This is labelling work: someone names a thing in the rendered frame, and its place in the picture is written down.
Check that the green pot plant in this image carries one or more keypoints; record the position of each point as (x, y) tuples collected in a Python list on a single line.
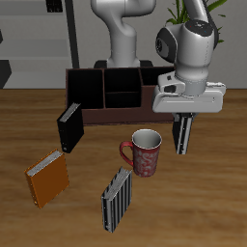
[(180, 14)]

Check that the orange book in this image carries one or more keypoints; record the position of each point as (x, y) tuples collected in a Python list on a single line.
[(49, 180)]

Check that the black box on shelf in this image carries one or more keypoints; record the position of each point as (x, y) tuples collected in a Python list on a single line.
[(54, 5)]

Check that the red white patterned mug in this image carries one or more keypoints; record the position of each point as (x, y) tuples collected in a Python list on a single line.
[(146, 159)]

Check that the black block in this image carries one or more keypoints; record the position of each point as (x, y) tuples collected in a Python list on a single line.
[(4, 73)]

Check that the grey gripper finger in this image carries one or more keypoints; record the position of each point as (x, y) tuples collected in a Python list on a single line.
[(194, 115), (176, 117)]

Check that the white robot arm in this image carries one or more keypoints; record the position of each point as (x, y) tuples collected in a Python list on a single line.
[(123, 38)]

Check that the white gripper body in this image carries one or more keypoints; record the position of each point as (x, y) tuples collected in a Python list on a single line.
[(189, 103)]

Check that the dark brown desk caddy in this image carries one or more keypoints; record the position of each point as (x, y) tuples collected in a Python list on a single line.
[(96, 116)]

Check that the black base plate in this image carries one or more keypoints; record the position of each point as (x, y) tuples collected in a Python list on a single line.
[(100, 64)]

